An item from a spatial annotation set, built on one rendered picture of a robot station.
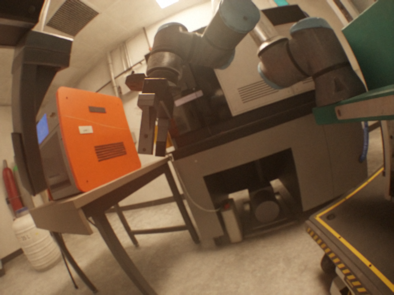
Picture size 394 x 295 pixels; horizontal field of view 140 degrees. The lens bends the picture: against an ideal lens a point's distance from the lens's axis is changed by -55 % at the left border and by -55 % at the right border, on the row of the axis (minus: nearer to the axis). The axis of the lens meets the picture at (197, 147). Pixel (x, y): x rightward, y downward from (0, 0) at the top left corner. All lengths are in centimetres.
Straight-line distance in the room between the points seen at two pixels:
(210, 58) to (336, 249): 65
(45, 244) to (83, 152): 165
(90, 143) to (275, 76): 75
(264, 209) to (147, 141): 97
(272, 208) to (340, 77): 90
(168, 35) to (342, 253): 75
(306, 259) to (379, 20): 99
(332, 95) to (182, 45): 42
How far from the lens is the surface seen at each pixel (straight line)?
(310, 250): 101
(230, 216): 107
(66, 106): 70
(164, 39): 42
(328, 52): 53
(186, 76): 102
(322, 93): 52
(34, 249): 216
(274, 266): 96
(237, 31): 36
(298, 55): 56
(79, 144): 66
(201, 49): 44
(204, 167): 89
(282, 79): 63
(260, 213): 115
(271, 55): 62
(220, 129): 95
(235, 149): 86
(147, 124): 29
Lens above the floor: 75
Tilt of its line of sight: 2 degrees down
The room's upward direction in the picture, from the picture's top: 20 degrees counter-clockwise
